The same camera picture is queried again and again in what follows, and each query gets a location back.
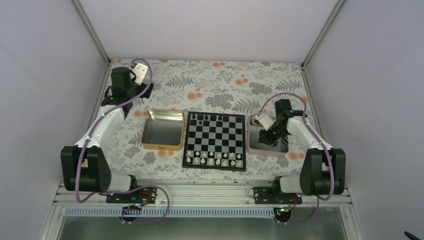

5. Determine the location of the gold metal tin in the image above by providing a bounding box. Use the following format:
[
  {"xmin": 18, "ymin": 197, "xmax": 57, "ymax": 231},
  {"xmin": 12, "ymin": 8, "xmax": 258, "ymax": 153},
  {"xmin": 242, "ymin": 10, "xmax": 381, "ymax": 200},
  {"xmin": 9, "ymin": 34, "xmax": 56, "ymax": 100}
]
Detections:
[{"xmin": 141, "ymin": 109, "xmax": 186, "ymax": 151}]

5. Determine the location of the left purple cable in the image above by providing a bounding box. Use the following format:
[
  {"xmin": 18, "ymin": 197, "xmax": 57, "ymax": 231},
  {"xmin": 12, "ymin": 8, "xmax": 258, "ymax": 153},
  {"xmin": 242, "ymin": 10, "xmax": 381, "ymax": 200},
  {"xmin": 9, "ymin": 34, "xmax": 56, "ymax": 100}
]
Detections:
[{"xmin": 74, "ymin": 57, "xmax": 170, "ymax": 226}]

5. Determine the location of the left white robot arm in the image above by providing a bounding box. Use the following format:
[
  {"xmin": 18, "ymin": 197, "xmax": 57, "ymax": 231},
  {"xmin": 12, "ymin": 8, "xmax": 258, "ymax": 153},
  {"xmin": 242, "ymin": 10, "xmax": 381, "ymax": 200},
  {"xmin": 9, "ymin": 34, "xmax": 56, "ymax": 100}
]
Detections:
[{"xmin": 60, "ymin": 63, "xmax": 154, "ymax": 203}]

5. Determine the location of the purple cable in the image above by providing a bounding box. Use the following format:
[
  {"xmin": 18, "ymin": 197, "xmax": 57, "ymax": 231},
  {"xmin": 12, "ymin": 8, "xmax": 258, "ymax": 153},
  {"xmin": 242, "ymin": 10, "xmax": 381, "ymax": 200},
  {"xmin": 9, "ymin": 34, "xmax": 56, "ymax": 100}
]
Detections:
[
  {"xmin": 257, "ymin": 92, "xmax": 335, "ymax": 226},
  {"xmin": 74, "ymin": 57, "xmax": 170, "ymax": 226}
]

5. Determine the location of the floral table mat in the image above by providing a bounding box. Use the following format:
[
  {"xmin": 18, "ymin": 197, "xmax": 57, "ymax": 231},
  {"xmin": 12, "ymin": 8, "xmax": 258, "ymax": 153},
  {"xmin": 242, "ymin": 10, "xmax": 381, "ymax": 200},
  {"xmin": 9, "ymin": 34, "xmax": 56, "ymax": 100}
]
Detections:
[{"xmin": 104, "ymin": 60, "xmax": 310, "ymax": 181}]

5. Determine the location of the white slotted cable duct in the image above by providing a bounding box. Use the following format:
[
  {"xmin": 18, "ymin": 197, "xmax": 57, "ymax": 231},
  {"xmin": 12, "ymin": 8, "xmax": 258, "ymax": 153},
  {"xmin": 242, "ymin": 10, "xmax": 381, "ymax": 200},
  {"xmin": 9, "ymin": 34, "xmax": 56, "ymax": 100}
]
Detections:
[{"xmin": 64, "ymin": 206, "xmax": 275, "ymax": 218}]

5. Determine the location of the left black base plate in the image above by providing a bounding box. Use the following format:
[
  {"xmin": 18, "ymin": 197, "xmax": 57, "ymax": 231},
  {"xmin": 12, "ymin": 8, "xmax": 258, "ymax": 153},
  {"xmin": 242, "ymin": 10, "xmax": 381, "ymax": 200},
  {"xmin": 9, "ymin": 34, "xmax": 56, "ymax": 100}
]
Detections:
[{"xmin": 106, "ymin": 187, "xmax": 158, "ymax": 205}]

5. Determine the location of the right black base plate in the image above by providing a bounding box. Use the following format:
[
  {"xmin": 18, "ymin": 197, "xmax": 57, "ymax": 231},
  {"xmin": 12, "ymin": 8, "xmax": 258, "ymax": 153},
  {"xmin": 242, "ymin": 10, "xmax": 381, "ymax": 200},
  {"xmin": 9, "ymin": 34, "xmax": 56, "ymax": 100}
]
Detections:
[{"xmin": 247, "ymin": 186, "xmax": 303, "ymax": 205}]

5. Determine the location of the aluminium frame rail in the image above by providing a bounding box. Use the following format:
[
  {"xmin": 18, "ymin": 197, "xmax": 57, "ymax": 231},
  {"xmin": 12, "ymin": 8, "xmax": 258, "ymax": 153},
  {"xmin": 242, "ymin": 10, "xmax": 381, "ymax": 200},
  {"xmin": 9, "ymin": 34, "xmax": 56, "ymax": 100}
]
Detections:
[{"xmin": 53, "ymin": 179, "xmax": 353, "ymax": 207}]

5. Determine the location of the frame post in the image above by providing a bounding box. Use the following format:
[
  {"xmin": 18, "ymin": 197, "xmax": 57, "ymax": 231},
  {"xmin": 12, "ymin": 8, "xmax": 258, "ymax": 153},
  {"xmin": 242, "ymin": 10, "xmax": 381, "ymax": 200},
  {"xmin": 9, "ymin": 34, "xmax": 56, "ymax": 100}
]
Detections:
[
  {"xmin": 71, "ymin": 0, "xmax": 110, "ymax": 66},
  {"xmin": 301, "ymin": 0, "xmax": 346, "ymax": 70}
]

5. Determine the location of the right frame post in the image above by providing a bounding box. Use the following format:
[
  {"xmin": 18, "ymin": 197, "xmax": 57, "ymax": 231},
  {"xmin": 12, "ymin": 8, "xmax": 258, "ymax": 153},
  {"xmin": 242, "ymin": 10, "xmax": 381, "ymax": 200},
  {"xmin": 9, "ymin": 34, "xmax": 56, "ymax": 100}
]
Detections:
[{"xmin": 301, "ymin": 0, "xmax": 346, "ymax": 70}]

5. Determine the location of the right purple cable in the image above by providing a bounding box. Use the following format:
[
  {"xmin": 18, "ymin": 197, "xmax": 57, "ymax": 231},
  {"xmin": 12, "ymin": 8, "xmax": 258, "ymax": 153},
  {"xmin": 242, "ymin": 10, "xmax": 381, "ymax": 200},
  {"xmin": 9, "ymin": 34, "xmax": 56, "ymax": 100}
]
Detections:
[{"xmin": 257, "ymin": 92, "xmax": 335, "ymax": 226}]

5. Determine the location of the left frame post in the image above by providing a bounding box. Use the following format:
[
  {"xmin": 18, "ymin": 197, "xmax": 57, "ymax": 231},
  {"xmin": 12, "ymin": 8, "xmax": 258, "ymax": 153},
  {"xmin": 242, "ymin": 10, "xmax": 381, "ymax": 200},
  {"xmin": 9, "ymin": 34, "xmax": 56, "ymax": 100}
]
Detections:
[{"xmin": 71, "ymin": 0, "xmax": 110, "ymax": 66}]

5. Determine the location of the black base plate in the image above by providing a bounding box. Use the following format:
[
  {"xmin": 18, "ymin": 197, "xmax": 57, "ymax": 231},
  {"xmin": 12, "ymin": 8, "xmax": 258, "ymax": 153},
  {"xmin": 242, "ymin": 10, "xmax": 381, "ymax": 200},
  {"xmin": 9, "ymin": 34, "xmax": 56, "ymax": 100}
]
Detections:
[
  {"xmin": 106, "ymin": 187, "xmax": 158, "ymax": 205},
  {"xmin": 247, "ymin": 186, "xmax": 303, "ymax": 205}
]

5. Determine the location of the pink metal tin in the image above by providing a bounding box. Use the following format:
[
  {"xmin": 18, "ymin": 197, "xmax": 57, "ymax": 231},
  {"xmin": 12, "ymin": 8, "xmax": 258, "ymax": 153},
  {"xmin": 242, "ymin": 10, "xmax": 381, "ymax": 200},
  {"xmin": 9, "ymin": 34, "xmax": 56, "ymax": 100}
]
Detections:
[{"xmin": 246, "ymin": 115, "xmax": 289, "ymax": 158}]

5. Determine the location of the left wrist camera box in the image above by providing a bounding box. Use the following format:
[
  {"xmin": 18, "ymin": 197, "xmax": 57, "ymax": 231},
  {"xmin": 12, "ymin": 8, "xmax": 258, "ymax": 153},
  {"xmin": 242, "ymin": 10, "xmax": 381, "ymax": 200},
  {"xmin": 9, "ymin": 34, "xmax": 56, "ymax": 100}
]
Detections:
[{"xmin": 132, "ymin": 63, "xmax": 149, "ymax": 86}]

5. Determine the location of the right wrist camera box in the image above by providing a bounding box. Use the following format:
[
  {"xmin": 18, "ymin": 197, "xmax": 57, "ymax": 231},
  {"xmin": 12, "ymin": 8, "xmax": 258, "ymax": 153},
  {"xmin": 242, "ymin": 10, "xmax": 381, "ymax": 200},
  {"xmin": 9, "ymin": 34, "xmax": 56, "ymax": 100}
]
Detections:
[{"xmin": 255, "ymin": 113, "xmax": 274, "ymax": 131}]

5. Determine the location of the black white chessboard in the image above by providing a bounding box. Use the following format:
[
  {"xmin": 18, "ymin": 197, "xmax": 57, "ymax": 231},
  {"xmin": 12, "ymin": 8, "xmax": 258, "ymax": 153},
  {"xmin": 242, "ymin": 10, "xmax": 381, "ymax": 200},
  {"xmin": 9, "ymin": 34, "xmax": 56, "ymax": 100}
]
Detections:
[{"xmin": 182, "ymin": 111, "xmax": 247, "ymax": 172}]

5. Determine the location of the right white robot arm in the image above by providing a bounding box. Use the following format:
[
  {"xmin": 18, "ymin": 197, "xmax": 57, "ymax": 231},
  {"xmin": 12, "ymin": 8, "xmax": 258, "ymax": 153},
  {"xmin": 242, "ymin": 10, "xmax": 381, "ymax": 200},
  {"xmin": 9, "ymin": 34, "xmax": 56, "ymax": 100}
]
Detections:
[{"xmin": 255, "ymin": 99, "xmax": 346, "ymax": 204}]

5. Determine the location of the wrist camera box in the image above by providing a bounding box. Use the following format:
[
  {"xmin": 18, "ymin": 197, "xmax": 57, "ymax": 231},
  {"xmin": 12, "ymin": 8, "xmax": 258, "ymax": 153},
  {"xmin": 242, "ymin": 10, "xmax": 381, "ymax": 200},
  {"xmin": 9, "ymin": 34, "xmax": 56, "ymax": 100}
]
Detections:
[
  {"xmin": 132, "ymin": 63, "xmax": 149, "ymax": 86},
  {"xmin": 255, "ymin": 113, "xmax": 274, "ymax": 131}
]

